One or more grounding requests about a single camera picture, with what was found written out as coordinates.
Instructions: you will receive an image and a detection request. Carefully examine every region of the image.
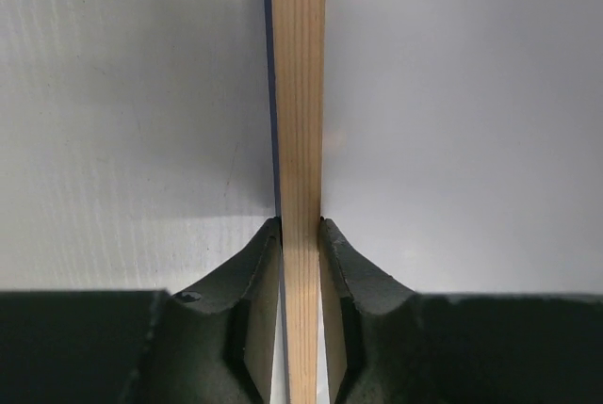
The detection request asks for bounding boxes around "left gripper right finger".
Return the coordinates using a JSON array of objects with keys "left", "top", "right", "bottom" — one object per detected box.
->
[{"left": 318, "top": 218, "right": 602, "bottom": 403}]

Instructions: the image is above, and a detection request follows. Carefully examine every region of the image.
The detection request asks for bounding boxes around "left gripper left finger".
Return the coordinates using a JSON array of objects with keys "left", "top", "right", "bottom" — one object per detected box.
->
[{"left": 1, "top": 218, "right": 281, "bottom": 403}]

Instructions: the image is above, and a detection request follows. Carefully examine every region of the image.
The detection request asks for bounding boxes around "blue wooden picture frame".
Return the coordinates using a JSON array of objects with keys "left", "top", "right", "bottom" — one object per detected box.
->
[{"left": 271, "top": 0, "right": 325, "bottom": 403}]

